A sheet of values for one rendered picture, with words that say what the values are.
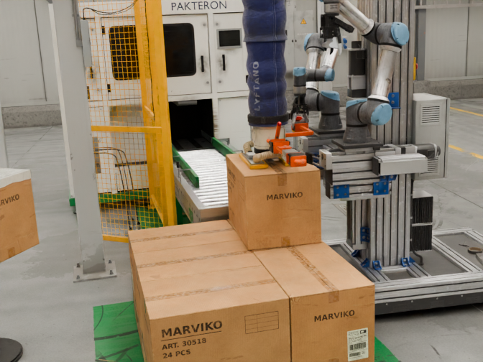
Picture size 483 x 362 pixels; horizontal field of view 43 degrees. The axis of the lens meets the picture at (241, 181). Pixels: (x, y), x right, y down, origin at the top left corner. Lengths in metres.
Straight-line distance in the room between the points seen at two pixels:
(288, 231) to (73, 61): 1.91
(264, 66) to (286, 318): 1.32
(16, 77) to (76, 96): 8.52
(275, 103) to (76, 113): 1.56
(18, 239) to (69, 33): 1.57
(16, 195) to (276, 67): 1.46
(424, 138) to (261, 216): 1.10
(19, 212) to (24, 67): 9.59
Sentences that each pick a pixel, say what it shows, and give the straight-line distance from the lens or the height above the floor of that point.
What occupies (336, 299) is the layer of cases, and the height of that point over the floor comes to 0.50.
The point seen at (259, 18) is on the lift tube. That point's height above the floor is 1.71.
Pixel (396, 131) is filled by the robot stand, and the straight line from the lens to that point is 3.66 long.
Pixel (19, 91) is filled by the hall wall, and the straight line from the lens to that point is 12.79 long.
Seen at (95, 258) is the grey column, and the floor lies 0.13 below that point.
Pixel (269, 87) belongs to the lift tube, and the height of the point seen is 1.36.
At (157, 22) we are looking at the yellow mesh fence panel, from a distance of 4.35.
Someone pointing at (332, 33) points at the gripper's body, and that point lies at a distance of 3.05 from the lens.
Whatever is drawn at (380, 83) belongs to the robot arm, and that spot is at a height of 1.36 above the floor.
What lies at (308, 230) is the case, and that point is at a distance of 3.25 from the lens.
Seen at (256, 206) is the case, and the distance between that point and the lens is 3.14.
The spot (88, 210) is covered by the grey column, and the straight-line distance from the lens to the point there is 4.42.
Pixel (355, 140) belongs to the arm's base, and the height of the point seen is 1.06.
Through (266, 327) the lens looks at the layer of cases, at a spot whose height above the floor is 0.42.
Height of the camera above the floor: 1.66
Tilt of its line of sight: 14 degrees down
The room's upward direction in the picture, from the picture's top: 3 degrees counter-clockwise
